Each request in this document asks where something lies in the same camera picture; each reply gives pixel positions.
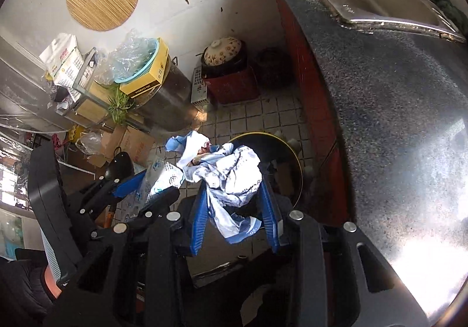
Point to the white printed paper bag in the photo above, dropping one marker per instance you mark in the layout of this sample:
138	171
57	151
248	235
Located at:
64	60

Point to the floral lidded ceramic pot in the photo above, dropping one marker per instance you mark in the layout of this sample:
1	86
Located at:
223	52

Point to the brown cardboard box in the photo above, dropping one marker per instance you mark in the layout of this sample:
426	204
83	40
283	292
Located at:
131	146

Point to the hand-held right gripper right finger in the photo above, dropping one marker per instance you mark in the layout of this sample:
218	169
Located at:
270	219

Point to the red plastic bucket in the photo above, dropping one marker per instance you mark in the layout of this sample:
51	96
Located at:
234	87

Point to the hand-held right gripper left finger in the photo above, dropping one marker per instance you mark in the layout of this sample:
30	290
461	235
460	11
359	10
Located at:
199	219

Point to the stainless steel appliance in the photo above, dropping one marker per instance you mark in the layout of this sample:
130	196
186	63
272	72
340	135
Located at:
25	92

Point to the dark woven basket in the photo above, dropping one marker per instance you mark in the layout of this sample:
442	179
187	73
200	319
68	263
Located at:
272	67

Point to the green leafy plant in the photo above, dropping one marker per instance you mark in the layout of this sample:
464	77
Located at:
120	105

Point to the white blue-print plastic packet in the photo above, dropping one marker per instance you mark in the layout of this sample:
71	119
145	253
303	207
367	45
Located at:
161	173

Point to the teal plastic basket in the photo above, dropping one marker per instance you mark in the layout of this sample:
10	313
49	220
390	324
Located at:
137	69

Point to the person's left forearm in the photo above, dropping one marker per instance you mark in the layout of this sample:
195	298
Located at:
18	286

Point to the clear crumpled plastic bag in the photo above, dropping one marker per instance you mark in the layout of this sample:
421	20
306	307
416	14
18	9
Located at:
122	52

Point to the yellow cardboard box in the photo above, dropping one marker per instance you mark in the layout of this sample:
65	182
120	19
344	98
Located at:
153	71

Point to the black bin with yellow rim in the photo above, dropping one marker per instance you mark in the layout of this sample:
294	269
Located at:
281	158

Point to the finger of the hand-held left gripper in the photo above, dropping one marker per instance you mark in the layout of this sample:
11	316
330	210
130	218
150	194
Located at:
165	197
126	184

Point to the large stainless steel pot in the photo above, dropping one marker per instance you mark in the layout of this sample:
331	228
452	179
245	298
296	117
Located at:
172	100

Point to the small clear plastic bag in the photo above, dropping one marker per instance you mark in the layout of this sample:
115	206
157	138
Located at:
91	142

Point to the dark green cloth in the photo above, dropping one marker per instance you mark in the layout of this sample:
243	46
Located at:
444	5

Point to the white blue-print bag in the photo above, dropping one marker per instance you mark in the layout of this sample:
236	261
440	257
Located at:
226	169

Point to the red cabinet front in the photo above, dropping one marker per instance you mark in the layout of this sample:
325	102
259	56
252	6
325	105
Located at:
314	111

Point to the grey perforated metal box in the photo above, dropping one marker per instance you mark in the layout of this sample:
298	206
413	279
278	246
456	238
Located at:
199	87

